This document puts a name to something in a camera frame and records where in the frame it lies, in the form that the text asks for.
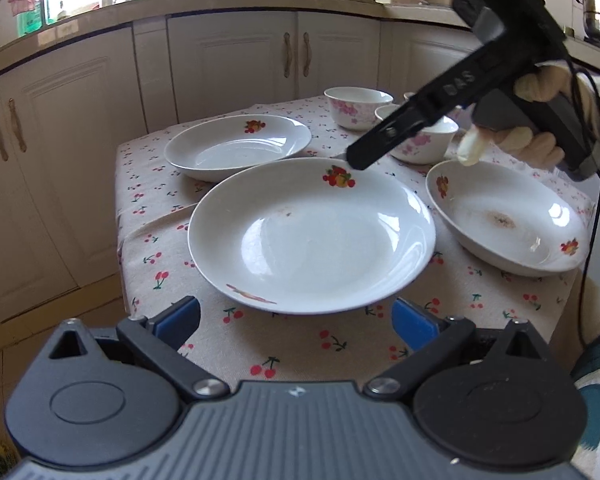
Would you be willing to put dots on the kitchen countertop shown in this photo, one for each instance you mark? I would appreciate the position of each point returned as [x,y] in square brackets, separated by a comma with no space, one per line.
[260,0]

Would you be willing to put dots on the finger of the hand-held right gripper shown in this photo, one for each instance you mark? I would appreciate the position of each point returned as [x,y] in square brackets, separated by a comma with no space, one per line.
[380,140]

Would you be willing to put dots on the gas stove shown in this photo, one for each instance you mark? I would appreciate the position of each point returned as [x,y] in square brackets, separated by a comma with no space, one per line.
[595,47]

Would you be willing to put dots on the cherry print tablecloth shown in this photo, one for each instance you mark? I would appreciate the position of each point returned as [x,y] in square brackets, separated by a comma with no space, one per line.
[300,345]

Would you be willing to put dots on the white plate with fruit print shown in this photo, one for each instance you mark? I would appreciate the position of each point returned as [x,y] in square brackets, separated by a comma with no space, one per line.
[310,240]
[235,147]

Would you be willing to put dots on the white bowl with pink flowers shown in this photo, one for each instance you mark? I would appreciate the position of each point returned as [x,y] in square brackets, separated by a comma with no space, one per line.
[355,107]
[425,147]

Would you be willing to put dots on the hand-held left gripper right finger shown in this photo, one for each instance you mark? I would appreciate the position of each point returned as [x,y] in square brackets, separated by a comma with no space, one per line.
[412,325]

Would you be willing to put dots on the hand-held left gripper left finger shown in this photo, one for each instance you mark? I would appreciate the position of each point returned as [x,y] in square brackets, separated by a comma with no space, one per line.
[180,317]

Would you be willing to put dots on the green dish soap bottle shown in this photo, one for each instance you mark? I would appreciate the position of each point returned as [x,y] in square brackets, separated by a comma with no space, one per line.
[32,15]

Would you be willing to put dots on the person's right hand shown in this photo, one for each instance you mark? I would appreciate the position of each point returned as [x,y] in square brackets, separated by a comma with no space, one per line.
[515,139]

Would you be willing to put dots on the white plate with brown stain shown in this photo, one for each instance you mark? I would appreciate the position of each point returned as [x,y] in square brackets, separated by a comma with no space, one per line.
[505,220]

